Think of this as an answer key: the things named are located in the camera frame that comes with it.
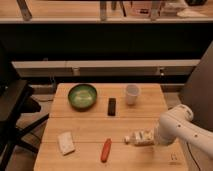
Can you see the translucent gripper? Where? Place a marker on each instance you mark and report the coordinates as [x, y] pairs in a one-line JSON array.
[[154, 137]]

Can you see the clear plastic bottle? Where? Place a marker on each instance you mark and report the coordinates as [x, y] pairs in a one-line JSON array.
[[140, 138]]

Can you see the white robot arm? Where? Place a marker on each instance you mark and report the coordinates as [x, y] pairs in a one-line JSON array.
[[177, 123]]

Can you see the green ceramic bowl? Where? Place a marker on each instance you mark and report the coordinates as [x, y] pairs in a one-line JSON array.
[[82, 96]]

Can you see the white paper cup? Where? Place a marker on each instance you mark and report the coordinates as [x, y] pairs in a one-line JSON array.
[[132, 92]]

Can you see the orange carrot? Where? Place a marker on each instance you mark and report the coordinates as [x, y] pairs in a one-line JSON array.
[[106, 150]]

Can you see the black rectangular remote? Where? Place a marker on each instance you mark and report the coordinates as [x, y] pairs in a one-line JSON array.
[[112, 107]]

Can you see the grey panel right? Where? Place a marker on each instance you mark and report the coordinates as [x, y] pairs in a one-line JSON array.
[[197, 93]]

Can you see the white sponge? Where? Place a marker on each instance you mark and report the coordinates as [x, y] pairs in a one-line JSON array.
[[66, 144]]

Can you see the black chair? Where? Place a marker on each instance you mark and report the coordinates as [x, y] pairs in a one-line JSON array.
[[15, 99]]

